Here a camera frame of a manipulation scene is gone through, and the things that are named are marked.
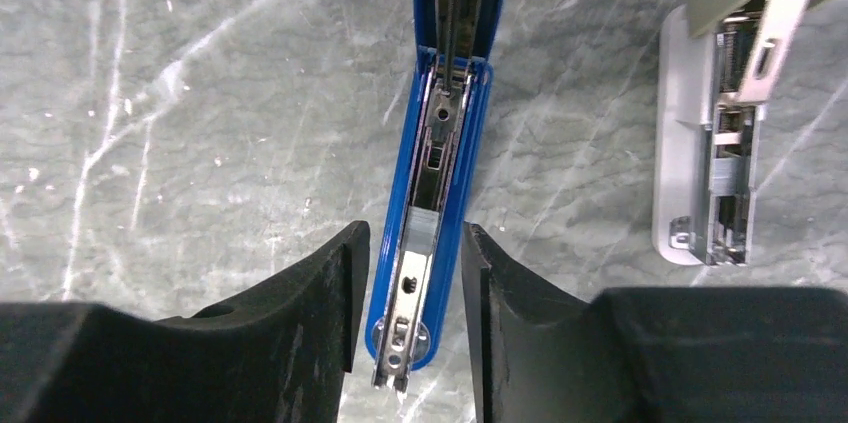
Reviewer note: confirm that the beige olive stapler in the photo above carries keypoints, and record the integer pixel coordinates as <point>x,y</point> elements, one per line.
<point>719,62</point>

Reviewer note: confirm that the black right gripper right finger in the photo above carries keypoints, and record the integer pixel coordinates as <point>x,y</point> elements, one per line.
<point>648,354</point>

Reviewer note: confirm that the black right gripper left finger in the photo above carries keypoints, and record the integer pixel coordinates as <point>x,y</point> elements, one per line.
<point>276,352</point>

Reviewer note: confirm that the blue black stapler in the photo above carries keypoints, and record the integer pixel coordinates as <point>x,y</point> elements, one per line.
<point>432,182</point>

